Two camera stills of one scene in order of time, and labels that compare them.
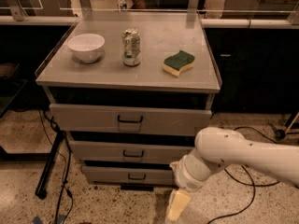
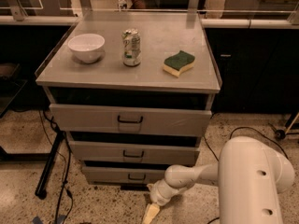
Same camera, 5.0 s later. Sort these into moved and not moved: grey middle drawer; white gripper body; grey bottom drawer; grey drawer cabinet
Moved: white gripper body
Not moved: grey drawer cabinet; grey bottom drawer; grey middle drawer
